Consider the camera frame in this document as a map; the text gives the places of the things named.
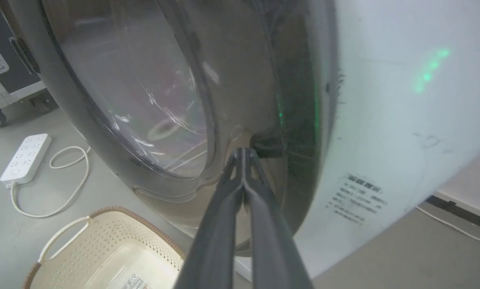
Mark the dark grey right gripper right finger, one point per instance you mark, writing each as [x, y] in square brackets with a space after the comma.
[274, 245]

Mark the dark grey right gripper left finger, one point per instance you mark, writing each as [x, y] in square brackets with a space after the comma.
[215, 241]

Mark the round grey washing machine door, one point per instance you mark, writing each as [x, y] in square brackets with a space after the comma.
[155, 92]

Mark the white washing machine body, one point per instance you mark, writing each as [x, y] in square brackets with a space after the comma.
[392, 120]

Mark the cream perforated laundry basket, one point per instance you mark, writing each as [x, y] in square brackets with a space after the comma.
[111, 253]

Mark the white power strip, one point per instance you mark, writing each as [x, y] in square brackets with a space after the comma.
[25, 159]

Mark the black flight case on wheels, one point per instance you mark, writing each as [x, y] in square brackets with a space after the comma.
[7, 68]

